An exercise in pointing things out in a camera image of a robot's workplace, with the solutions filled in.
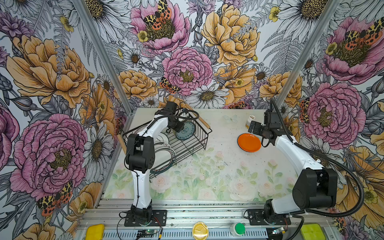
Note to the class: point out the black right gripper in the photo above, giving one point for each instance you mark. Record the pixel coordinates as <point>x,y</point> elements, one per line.
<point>256,130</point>

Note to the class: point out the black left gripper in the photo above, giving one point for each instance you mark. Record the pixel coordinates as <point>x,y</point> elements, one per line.
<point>179,128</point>

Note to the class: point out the blue floral patterned plate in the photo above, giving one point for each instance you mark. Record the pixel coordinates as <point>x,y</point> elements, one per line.
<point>187,132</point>

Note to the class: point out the orange plate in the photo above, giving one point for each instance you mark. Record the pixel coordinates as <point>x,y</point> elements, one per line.
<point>249,143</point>

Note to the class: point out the black wire dish rack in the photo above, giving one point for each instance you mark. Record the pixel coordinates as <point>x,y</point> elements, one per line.
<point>183,149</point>

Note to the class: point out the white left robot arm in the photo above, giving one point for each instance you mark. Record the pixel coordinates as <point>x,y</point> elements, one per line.
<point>140,157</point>

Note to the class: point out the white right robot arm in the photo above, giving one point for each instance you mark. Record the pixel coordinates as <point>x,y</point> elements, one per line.
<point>316,186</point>

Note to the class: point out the white pill bottle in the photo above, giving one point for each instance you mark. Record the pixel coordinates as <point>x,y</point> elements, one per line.
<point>249,120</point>

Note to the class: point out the large white back plate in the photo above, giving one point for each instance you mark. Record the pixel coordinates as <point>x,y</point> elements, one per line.
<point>165,158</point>

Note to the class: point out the green push button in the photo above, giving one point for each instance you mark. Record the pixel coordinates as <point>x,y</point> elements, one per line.
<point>237,229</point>

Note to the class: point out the lime green sponge block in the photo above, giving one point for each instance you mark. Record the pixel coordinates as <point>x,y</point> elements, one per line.
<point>312,232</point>

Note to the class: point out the small green circuit board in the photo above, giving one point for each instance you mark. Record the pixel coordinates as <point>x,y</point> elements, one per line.
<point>146,233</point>

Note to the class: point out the yellow sponge block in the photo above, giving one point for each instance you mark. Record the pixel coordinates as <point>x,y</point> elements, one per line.
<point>95,232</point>

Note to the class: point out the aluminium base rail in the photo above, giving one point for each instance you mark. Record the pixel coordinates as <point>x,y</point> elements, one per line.
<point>180,219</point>

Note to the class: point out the aluminium right corner post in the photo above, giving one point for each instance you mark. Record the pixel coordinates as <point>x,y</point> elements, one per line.
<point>313,38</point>

